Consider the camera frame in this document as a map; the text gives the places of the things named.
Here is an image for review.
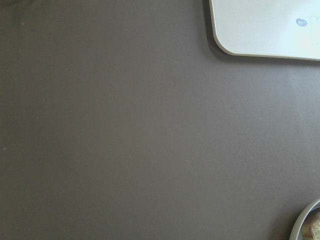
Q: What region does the cream rabbit tray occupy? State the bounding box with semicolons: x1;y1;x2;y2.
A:
209;0;320;61

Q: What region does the bottom bread slice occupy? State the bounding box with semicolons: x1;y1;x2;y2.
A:
301;210;320;240

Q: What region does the white round plate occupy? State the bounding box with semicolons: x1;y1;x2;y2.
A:
289;199;320;240

